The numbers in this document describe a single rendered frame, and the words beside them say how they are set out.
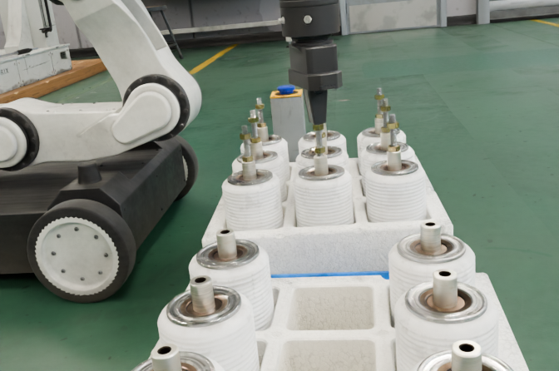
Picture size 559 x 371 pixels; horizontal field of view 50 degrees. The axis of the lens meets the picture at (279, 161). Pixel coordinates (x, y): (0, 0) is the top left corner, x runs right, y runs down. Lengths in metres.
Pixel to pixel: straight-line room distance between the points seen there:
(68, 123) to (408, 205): 0.77
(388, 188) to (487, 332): 0.42
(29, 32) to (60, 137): 3.25
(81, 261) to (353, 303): 0.60
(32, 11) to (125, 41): 3.34
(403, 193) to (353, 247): 0.11
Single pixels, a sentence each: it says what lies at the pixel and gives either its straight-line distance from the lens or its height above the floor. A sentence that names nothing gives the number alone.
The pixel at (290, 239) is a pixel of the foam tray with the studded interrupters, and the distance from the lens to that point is 0.95.
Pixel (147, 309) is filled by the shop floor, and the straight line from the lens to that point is 1.17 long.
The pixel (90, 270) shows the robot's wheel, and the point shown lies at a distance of 1.22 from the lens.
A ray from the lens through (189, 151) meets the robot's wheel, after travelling 1.64.
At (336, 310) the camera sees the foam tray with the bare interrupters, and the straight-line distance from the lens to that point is 0.81.
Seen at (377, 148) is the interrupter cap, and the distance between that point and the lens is 1.11.
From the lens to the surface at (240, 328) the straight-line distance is 0.60.
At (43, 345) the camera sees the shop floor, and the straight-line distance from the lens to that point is 1.15.
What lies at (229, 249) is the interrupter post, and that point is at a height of 0.26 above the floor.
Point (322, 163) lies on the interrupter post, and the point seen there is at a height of 0.27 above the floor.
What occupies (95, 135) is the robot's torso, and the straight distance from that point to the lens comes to 1.35.
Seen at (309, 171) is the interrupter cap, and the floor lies 0.25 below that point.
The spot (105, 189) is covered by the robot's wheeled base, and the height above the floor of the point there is 0.21.
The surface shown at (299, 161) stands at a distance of 1.08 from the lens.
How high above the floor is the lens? 0.56
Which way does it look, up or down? 17 degrees down
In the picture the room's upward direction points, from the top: 6 degrees counter-clockwise
